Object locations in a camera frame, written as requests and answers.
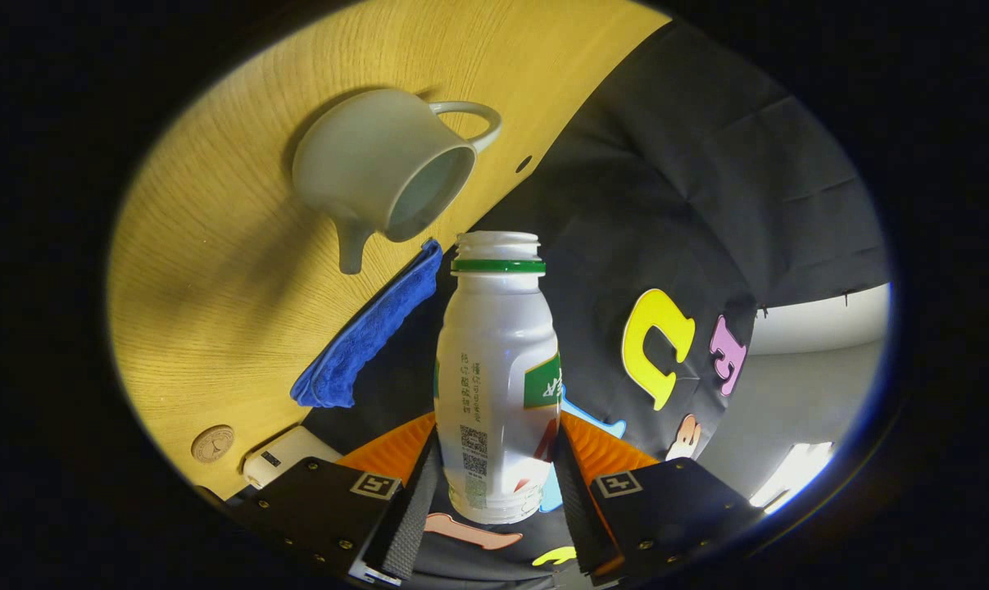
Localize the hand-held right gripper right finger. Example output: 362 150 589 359
553 412 764 586

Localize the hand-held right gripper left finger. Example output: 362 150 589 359
224 412 443 584

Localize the white water bottle green label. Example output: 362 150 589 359
434 231 560 525

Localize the blue towel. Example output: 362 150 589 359
289 239 444 409

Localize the round wooden coaster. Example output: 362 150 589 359
191 424 235 464

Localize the black backdrop cloth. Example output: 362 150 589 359
302 20 892 583

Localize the white teacup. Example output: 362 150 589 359
292 88 501 275

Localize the white toaster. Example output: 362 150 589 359
243 426 343 491

